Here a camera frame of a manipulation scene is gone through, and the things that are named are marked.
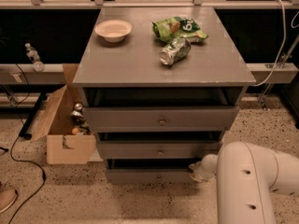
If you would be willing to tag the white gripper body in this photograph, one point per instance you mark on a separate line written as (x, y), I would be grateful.
(206, 169)

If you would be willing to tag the grey bottom drawer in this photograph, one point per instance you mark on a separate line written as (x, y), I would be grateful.
(134, 171)

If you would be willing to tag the grey drawer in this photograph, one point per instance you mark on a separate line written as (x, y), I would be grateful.
(134, 171)
(159, 119)
(157, 150)

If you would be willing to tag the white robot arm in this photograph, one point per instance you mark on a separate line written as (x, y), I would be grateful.
(246, 175)

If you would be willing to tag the grey middle drawer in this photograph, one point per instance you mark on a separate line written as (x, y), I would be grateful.
(157, 150)

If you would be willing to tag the grey drawer cabinet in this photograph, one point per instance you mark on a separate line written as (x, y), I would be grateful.
(130, 74)

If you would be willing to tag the grey top drawer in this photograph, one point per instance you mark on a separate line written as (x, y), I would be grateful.
(159, 119)

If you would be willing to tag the items inside cardboard box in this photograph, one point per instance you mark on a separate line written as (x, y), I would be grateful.
(81, 126)

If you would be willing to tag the crushed green soda can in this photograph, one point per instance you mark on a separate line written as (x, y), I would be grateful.
(175, 51)

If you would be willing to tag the cardboard box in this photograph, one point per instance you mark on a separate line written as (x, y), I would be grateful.
(64, 144)

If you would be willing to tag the green chip bag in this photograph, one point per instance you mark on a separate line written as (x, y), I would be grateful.
(178, 27)

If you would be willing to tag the white bowl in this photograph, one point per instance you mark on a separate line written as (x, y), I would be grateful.
(113, 31)

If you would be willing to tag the black metal leg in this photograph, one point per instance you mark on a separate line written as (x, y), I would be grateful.
(24, 130)

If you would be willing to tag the clear plastic water bottle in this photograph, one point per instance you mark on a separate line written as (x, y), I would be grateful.
(34, 57)

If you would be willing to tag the shoe at left edge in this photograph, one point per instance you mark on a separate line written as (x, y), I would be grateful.
(7, 198)

